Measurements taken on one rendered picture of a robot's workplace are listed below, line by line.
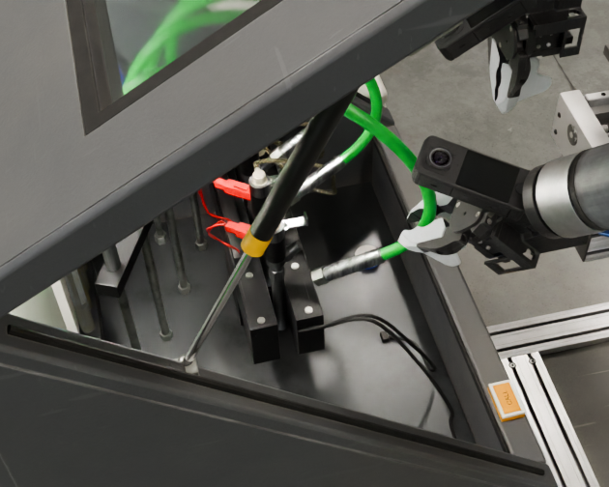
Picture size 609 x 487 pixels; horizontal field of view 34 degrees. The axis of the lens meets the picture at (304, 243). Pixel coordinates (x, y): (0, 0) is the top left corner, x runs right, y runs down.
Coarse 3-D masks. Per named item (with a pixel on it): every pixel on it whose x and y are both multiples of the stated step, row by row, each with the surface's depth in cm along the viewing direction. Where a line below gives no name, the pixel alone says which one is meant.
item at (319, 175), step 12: (372, 84) 120; (372, 96) 122; (372, 108) 124; (360, 144) 128; (336, 156) 130; (348, 156) 129; (324, 168) 130; (336, 168) 129; (312, 180) 130; (324, 180) 130; (300, 192) 131
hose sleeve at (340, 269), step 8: (376, 248) 113; (360, 256) 114; (368, 256) 113; (376, 256) 112; (336, 264) 115; (344, 264) 115; (352, 264) 114; (360, 264) 114; (368, 264) 113; (376, 264) 113; (328, 272) 116; (336, 272) 115; (344, 272) 115; (352, 272) 115
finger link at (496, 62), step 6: (492, 42) 117; (492, 48) 117; (498, 48) 115; (492, 54) 117; (498, 54) 116; (492, 60) 118; (498, 60) 116; (504, 60) 116; (492, 66) 118; (498, 66) 116; (492, 72) 119; (498, 72) 117; (492, 78) 119; (498, 78) 118; (492, 84) 119; (498, 84) 118; (492, 90) 120
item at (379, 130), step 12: (348, 108) 97; (360, 120) 97; (372, 120) 98; (372, 132) 98; (384, 132) 98; (396, 144) 99; (408, 156) 100; (408, 168) 101; (432, 192) 103; (432, 204) 105; (432, 216) 106; (384, 252) 112; (396, 252) 111
